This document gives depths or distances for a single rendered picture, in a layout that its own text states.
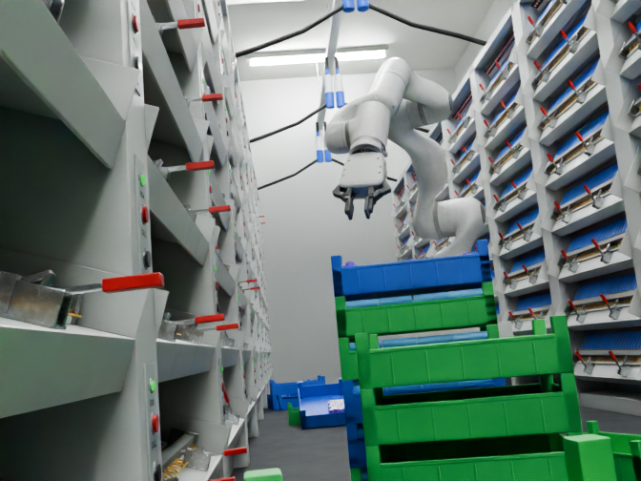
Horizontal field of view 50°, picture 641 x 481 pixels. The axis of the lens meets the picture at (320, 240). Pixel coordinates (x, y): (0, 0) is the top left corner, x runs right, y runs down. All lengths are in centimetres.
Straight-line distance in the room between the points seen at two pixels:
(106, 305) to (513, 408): 61
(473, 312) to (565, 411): 36
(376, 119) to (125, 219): 109
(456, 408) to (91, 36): 68
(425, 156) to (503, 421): 123
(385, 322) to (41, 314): 96
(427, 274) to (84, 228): 82
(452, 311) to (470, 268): 9
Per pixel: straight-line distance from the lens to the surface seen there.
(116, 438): 62
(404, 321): 132
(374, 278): 133
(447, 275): 133
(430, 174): 214
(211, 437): 132
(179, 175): 136
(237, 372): 201
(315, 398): 308
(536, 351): 103
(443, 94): 205
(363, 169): 155
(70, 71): 51
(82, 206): 64
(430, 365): 102
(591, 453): 42
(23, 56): 45
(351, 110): 176
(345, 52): 630
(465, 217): 220
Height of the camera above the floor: 30
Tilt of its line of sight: 9 degrees up
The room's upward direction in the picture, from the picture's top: 5 degrees counter-clockwise
